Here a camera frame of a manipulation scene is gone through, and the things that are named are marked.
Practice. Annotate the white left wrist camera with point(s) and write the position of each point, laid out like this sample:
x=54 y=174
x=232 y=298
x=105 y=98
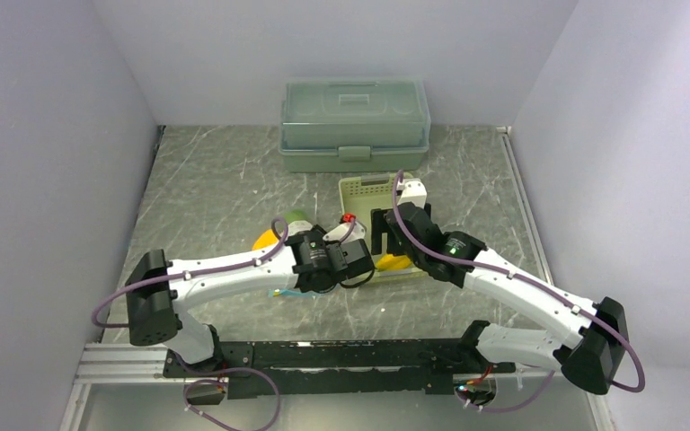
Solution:
x=348 y=230

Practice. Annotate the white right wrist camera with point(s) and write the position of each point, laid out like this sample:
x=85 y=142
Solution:
x=413 y=191

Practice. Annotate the green custard apple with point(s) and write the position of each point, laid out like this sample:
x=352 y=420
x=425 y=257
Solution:
x=298 y=221

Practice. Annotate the green translucent storage box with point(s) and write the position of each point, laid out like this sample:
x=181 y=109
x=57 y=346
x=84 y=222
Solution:
x=354 y=125

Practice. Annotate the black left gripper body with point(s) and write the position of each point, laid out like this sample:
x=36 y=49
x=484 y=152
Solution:
x=326 y=290

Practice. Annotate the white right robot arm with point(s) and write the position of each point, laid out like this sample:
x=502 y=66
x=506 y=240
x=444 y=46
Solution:
x=584 y=340

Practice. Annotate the yellow bell pepper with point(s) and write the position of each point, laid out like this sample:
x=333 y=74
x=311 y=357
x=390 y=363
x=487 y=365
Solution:
x=267 y=239

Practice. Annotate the clear zip bag blue zipper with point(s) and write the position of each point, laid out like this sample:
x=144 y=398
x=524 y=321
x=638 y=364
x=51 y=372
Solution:
x=287 y=290

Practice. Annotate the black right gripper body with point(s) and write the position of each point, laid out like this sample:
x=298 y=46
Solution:
x=381 y=225

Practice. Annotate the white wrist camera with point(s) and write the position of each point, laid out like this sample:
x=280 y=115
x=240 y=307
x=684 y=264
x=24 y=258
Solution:
x=348 y=230
x=413 y=191

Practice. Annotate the yellow banana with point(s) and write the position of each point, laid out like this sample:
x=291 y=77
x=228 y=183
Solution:
x=390 y=262

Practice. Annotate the pale green perforated basket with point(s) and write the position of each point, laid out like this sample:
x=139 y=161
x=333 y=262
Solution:
x=360 y=196

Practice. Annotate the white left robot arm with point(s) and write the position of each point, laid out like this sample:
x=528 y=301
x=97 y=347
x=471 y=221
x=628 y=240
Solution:
x=161 y=292

